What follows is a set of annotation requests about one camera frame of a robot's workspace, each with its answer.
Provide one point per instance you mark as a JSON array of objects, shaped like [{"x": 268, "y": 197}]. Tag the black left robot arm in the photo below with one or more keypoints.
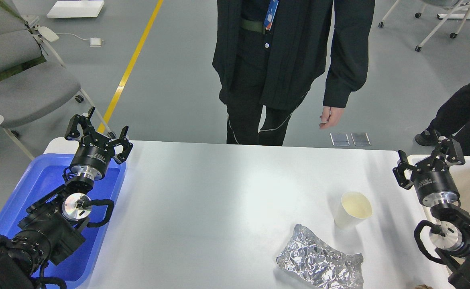
[{"x": 52, "y": 229}]

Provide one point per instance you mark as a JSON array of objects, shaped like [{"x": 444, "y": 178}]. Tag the white flat board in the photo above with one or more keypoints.
[{"x": 76, "y": 9}]

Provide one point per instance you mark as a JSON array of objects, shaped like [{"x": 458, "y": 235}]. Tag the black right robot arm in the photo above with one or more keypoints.
[{"x": 447, "y": 240}]

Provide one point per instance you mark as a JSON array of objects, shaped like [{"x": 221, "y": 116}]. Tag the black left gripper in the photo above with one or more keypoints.
[{"x": 94, "y": 154}]

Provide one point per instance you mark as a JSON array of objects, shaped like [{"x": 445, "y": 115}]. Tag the grey office chair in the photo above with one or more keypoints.
[{"x": 33, "y": 78}]

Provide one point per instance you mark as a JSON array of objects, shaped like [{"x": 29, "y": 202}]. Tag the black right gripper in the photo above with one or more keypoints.
[{"x": 432, "y": 180}]

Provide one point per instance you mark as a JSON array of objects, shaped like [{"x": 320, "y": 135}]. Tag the white rolling table frame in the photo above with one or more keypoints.
[{"x": 454, "y": 9}]

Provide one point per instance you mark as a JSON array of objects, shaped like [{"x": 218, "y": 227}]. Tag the crumpled aluminium foil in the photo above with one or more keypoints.
[{"x": 317, "y": 263}]

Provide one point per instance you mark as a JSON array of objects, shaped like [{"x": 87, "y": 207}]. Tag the metal floor plate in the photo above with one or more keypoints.
[
  {"x": 340, "y": 139},
  {"x": 361, "y": 139}
]

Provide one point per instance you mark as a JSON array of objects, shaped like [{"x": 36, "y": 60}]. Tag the blue plastic bin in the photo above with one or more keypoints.
[{"x": 43, "y": 175}]

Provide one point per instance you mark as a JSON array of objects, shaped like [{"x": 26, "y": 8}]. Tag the brown object at edge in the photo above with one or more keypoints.
[{"x": 423, "y": 286}]

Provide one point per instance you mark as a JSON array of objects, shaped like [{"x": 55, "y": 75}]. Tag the white paper cup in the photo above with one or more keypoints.
[{"x": 354, "y": 208}]

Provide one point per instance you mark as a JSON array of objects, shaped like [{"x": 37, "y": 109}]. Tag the white power adapter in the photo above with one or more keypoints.
[{"x": 95, "y": 42}]

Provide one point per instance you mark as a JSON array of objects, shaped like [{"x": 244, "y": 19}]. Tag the person's bare hand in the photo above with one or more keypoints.
[{"x": 330, "y": 117}]

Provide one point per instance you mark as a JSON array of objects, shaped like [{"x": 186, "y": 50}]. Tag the right metal floor plate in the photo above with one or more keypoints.
[{"x": 361, "y": 139}]

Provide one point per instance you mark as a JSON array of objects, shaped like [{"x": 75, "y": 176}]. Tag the left metal floor plate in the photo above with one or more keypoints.
[{"x": 340, "y": 139}]

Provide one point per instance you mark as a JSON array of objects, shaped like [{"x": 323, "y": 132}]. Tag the person in black clothes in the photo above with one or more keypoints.
[{"x": 269, "y": 52}]

